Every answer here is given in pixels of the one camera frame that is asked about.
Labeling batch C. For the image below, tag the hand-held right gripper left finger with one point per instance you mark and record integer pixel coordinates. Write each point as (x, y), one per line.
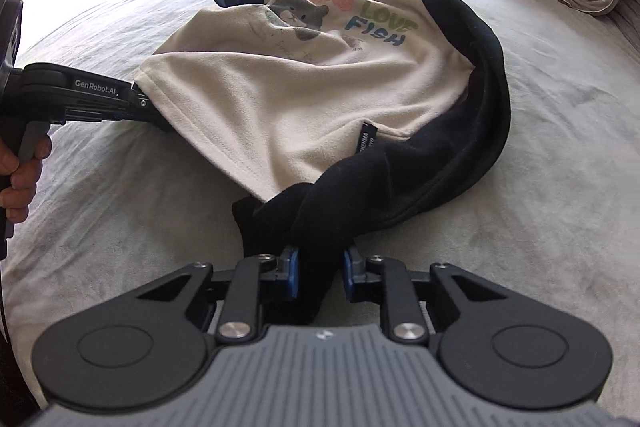
(294, 273)

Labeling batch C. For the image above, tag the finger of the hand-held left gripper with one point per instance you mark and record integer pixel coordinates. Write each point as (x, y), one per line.
(142, 104)

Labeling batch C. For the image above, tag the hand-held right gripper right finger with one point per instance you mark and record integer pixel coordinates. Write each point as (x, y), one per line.
(348, 278)

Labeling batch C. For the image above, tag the cream and black sweatshirt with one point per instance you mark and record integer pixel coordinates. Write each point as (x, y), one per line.
(280, 107)

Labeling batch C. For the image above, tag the person's left hand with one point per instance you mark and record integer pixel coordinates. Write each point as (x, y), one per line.
(22, 181)

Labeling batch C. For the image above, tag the grey bed sheet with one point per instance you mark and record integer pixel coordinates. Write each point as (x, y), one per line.
(550, 167)

